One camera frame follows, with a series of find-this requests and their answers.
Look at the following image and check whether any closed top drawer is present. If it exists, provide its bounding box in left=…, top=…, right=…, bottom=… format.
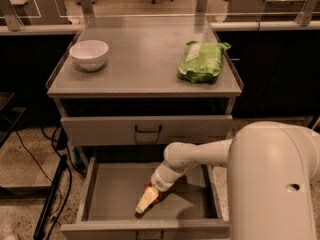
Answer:
left=61, top=115, right=232, bottom=146

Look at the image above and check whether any green snack bag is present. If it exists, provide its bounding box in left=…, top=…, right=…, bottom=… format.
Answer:
left=178, top=41, right=231, bottom=83

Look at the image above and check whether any white ceramic bowl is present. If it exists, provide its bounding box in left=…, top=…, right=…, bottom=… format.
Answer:
left=69, top=40, right=109, bottom=71

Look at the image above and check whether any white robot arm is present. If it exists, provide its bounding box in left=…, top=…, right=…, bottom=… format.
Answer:
left=136, top=121, right=320, bottom=240

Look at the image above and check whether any red apple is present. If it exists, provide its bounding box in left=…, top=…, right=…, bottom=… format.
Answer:
left=144, top=183, right=163, bottom=204

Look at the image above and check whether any white horizontal rail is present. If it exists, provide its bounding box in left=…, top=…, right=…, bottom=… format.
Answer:
left=210, top=21, right=320, bottom=32

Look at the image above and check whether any black bar on floor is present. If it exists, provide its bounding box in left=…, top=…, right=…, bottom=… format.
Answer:
left=33, top=155, right=67, bottom=240

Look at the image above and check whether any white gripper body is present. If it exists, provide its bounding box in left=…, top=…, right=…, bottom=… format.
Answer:
left=151, top=163, right=184, bottom=192

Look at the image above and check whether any grey metal drawer cabinet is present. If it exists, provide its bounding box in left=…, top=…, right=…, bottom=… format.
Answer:
left=46, top=15, right=244, bottom=240

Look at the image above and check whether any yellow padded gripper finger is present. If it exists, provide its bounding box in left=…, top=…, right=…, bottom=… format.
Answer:
left=136, top=186, right=158, bottom=214

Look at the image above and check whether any clear acrylic barrier panel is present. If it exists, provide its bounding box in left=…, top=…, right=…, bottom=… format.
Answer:
left=0, top=0, right=320, bottom=32

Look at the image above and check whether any dark side table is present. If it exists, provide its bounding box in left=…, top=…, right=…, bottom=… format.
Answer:
left=0, top=92, right=25, bottom=148

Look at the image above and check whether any open middle drawer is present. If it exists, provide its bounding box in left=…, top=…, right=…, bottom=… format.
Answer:
left=61, top=157, right=229, bottom=240

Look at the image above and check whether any black cable on floor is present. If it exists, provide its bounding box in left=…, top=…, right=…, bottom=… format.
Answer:
left=14, top=126, right=87, bottom=240

